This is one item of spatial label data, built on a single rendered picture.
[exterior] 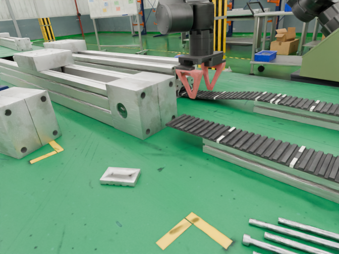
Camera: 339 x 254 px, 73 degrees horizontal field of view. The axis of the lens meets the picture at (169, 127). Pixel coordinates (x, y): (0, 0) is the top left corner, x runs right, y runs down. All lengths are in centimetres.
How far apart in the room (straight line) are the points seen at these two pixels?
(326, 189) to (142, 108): 28
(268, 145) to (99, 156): 26
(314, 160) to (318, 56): 50
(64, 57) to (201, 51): 41
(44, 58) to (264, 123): 59
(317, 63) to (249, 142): 50
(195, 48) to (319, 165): 35
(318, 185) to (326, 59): 51
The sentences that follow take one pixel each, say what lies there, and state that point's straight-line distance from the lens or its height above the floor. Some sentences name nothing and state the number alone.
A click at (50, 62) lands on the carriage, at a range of 75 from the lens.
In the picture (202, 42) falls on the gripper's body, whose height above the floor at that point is 92.
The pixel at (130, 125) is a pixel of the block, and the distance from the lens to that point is 43.
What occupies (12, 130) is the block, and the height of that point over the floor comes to 83.
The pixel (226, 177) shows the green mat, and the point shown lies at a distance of 33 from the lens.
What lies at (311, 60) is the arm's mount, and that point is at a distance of 80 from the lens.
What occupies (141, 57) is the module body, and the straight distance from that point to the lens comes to 76.
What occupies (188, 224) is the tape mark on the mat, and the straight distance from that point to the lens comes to 27.
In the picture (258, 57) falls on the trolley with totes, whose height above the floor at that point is 32.
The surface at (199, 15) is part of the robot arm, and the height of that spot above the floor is 97.
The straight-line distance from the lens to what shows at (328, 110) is 49.
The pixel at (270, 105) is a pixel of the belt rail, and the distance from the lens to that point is 51.
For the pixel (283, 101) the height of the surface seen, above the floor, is 82.
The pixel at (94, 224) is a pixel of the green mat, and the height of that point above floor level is 78.
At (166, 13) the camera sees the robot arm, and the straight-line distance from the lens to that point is 50.
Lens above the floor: 99
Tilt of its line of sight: 27 degrees down
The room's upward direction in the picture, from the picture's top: 5 degrees counter-clockwise
